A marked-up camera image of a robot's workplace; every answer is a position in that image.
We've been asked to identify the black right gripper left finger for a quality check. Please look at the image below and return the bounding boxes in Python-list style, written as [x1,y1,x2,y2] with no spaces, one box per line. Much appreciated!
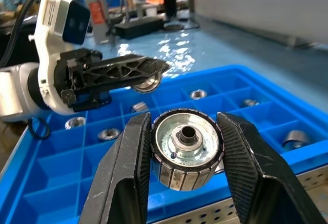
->
[79,111,152,224]

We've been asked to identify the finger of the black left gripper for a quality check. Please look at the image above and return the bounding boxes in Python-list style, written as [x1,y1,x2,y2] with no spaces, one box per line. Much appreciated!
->
[83,54,171,92]

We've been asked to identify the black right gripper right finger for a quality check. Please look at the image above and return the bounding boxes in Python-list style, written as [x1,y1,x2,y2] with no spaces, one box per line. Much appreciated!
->
[217,112,327,224]

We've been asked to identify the blue compartment tray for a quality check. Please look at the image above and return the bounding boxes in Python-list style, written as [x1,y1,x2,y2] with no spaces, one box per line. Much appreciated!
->
[0,65,328,224]

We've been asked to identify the black power adapter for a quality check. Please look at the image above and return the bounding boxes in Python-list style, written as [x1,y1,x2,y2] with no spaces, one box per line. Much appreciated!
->
[114,16,165,39]

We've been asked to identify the perforated metal tray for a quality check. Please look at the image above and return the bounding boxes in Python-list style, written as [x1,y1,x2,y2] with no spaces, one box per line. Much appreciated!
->
[145,166,328,224]

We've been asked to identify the grey device with red label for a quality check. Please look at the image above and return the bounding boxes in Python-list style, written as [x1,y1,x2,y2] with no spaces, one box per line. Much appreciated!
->
[84,0,110,45]

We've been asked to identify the white backdrop board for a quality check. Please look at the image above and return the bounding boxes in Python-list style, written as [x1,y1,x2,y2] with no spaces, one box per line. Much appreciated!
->
[191,0,328,49]

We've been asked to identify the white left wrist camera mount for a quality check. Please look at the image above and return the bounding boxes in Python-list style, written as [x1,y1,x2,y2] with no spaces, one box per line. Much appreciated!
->
[27,0,91,116]

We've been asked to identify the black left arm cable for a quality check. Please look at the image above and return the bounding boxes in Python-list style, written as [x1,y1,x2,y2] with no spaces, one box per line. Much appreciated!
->
[0,0,51,140]

